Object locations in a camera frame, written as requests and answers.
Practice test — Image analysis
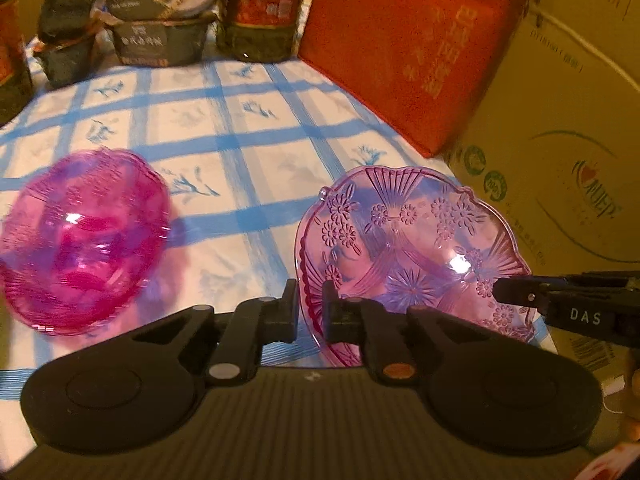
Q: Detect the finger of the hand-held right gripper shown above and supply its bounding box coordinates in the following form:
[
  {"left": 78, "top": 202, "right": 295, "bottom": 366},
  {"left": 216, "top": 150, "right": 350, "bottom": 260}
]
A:
[{"left": 492, "top": 275, "right": 552, "bottom": 312}]

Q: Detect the dark rectangular food box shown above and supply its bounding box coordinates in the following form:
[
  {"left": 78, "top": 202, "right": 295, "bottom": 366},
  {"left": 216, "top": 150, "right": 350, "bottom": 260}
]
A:
[{"left": 111, "top": 14, "right": 218, "bottom": 69}]

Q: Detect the dark plastic food tray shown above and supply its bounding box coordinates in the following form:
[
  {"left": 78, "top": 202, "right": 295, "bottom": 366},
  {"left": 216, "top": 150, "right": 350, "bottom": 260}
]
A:
[{"left": 36, "top": 34, "right": 100, "bottom": 89}]

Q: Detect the red fabric bag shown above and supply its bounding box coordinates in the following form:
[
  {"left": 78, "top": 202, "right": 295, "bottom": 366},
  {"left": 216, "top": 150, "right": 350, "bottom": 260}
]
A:
[{"left": 297, "top": 0, "right": 529, "bottom": 159}]

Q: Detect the red label oil bottle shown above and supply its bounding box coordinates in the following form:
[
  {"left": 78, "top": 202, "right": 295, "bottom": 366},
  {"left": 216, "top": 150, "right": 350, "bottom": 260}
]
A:
[
  {"left": 0, "top": 0, "right": 35, "bottom": 127},
  {"left": 219, "top": 0, "right": 314, "bottom": 64}
]

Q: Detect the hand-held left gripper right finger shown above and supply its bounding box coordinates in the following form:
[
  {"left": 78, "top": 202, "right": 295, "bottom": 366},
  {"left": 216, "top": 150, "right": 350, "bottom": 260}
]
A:
[{"left": 322, "top": 282, "right": 482, "bottom": 387}]

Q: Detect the dark crumpled food packet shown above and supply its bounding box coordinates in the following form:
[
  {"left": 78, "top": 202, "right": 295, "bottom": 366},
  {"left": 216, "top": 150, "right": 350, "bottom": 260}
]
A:
[{"left": 38, "top": 0, "right": 102, "bottom": 45}]

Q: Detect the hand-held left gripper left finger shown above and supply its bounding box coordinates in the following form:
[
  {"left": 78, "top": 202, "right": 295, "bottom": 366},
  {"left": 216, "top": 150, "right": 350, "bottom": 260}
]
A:
[{"left": 132, "top": 280, "right": 301, "bottom": 389}]

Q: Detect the pink transparent flower-pattern plate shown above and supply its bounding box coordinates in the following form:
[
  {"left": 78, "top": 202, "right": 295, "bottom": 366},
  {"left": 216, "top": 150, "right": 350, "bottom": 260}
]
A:
[
  {"left": 295, "top": 165, "right": 537, "bottom": 368},
  {"left": 0, "top": 147, "right": 174, "bottom": 334}
]

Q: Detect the blue checked tablecloth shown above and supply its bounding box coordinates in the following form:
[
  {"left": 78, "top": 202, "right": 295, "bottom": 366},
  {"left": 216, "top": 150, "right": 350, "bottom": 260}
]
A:
[{"left": 0, "top": 35, "right": 558, "bottom": 463}]

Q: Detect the brown cardboard box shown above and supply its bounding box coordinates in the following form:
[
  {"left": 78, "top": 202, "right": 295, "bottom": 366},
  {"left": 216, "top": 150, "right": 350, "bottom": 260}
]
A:
[{"left": 444, "top": 0, "right": 640, "bottom": 378}]

